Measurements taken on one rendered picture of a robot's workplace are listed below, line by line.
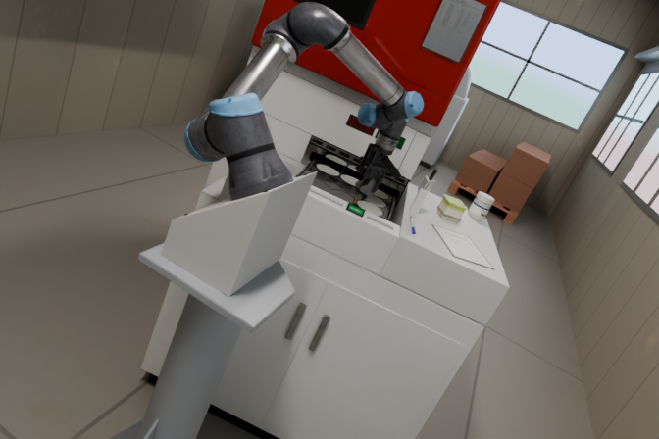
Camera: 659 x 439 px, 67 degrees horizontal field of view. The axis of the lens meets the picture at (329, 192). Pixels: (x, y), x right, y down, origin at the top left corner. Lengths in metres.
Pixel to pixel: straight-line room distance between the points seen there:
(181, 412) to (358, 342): 0.56
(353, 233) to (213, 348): 0.51
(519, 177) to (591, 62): 2.27
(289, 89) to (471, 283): 1.07
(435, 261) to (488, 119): 6.47
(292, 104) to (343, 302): 0.89
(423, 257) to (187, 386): 0.74
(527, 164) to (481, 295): 4.83
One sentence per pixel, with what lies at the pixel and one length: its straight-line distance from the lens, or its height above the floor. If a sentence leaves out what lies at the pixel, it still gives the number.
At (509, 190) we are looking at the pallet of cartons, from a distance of 6.37.
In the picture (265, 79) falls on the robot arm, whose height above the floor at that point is 1.23.
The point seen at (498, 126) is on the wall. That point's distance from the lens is 7.89.
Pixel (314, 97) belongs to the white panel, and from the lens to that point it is 2.06.
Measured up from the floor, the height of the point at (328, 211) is 0.94.
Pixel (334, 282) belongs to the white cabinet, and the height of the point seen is 0.73.
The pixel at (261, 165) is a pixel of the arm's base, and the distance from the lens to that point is 1.11.
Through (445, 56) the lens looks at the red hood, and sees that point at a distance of 1.95.
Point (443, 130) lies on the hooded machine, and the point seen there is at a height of 0.58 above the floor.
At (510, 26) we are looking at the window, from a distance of 7.90.
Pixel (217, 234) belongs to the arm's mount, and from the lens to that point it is 1.12.
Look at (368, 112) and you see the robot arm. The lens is 1.62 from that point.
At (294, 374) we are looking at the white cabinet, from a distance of 1.77.
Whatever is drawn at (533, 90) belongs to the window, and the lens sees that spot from 7.85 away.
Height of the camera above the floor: 1.47
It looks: 19 degrees down
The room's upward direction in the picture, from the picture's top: 24 degrees clockwise
